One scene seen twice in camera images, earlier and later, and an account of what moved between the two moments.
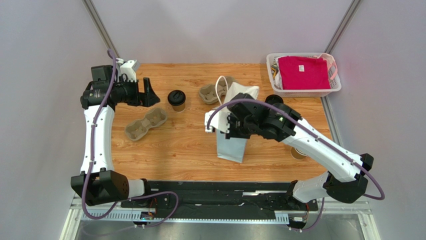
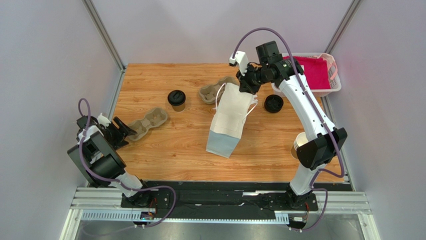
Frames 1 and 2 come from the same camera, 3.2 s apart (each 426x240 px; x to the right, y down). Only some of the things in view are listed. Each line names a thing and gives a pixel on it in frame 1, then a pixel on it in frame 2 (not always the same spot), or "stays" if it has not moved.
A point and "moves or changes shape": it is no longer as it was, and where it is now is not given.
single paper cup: [179, 108] stays
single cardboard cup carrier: [137, 129] stays
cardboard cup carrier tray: [210, 94] stays
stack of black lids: [272, 99] stays
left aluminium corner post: [102, 32] stays
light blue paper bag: [234, 149] moves or changes shape
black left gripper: [146, 99] -> [119, 142]
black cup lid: [176, 97] stays
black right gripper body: [230, 121] -> [248, 81]
